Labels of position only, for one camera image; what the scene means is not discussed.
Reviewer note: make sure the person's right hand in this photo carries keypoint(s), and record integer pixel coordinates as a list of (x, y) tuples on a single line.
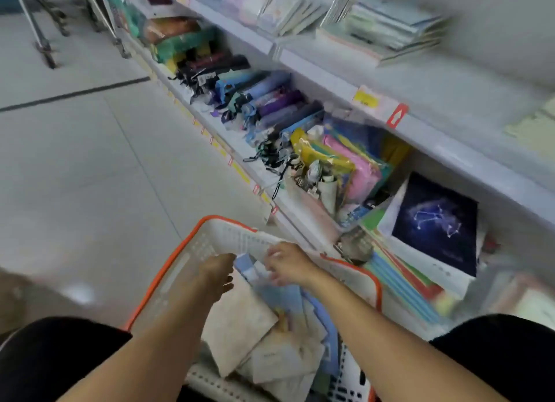
[(292, 263)]

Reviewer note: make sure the person's left hand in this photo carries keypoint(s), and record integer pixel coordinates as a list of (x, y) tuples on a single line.
[(214, 276)]

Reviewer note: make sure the person's right fingers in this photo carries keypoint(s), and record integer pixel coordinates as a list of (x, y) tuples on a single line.
[(273, 263)]

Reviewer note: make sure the person's left fingers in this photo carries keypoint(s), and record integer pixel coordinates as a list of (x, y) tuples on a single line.
[(227, 271)]

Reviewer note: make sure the person's right forearm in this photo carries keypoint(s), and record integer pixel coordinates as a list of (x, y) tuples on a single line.
[(381, 345)]

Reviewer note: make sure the person's left forearm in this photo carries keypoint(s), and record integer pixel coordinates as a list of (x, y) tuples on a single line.
[(151, 349)]

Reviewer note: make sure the light blue notebook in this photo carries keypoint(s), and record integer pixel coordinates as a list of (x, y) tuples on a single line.
[(282, 295)]

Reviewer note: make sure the white basket with orange rim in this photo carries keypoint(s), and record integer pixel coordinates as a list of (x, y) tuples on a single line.
[(208, 241)]

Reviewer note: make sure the beige notebook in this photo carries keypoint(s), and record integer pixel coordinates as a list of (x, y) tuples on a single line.
[(238, 323)]

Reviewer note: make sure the dark round object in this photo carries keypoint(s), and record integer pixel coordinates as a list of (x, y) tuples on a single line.
[(355, 245)]

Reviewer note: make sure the row of shelf edge labels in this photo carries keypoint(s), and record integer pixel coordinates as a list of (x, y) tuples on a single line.
[(240, 171)]

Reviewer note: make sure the yellow zip pouch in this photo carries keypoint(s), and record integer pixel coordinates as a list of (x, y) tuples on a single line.
[(318, 152)]

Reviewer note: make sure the pink zip pouch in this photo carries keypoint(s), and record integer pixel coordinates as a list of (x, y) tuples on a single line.
[(355, 171)]

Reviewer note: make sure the stack of colourful folders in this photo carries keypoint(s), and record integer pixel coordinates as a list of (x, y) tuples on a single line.
[(403, 284)]

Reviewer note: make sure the row of folded umbrellas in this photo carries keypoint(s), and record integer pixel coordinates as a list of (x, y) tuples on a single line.
[(260, 102)]

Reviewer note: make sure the dark blue constellation notebook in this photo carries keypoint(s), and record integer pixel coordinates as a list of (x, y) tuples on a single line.
[(438, 224)]

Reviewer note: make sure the yellow price label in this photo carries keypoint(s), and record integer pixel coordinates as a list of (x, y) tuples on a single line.
[(365, 98)]

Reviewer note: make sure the red and white arrow tag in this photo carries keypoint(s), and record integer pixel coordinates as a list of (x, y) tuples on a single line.
[(396, 116)]

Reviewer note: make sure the person's left leg black shorts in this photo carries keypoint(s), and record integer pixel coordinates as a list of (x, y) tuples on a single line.
[(52, 358)]

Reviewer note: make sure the person's leg black shorts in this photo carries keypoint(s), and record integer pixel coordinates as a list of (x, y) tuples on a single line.
[(511, 354), (52, 358)]

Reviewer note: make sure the green packaged item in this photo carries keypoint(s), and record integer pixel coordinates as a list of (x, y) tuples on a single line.
[(182, 46)]

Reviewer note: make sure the white shelving unit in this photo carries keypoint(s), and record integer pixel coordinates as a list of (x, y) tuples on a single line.
[(433, 91)]

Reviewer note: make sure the brown packaged item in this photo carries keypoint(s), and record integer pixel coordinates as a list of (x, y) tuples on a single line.
[(169, 28)]

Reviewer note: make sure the person's right leg black shorts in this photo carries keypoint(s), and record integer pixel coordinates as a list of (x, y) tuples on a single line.
[(511, 354)]

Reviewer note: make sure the row of pastel notebooks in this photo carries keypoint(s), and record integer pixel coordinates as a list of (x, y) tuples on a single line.
[(269, 5)]

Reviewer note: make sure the stack of pale notebooks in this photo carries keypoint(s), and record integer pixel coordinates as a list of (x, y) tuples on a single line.
[(386, 28)]

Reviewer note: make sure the metal trolley frame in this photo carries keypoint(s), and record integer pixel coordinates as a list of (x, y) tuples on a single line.
[(39, 33)]

